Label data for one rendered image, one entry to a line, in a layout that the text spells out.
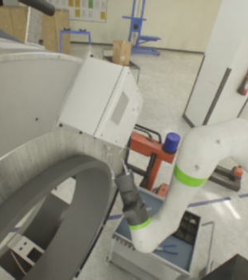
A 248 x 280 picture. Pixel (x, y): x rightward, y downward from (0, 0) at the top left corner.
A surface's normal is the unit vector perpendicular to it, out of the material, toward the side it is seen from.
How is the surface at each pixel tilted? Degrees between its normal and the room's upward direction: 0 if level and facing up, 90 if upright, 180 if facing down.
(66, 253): 18
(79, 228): 40
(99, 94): 47
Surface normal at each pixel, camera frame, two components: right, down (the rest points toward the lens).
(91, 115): -0.26, -0.14
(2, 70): 0.88, 0.37
